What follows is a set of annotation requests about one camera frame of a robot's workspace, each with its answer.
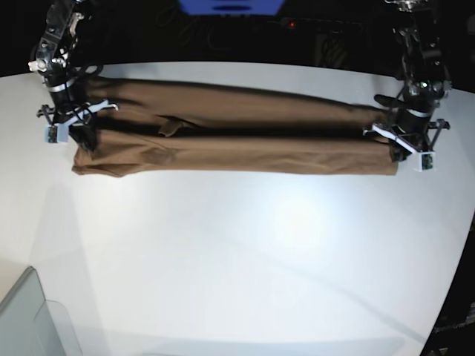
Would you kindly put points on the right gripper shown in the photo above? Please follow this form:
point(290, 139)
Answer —
point(84, 136)

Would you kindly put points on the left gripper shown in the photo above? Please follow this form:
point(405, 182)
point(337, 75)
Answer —
point(405, 143)

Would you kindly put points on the brown t-shirt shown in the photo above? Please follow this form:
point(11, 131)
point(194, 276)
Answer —
point(173, 126)

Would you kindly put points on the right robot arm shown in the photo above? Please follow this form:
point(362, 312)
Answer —
point(64, 82)

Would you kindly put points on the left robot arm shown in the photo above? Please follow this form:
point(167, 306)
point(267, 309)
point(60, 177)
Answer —
point(409, 126)

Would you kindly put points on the blue bin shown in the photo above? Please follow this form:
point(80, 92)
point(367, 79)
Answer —
point(231, 7)

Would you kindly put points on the black power strip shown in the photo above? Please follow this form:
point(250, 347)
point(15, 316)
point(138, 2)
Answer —
point(320, 25)

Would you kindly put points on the grey plastic tray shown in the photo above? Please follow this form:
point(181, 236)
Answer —
point(33, 325)

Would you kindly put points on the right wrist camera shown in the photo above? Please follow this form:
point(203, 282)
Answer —
point(57, 134)

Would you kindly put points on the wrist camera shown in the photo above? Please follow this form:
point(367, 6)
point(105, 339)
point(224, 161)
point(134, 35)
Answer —
point(57, 134)
point(424, 161)

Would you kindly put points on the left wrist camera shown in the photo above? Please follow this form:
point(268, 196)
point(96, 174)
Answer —
point(424, 161)

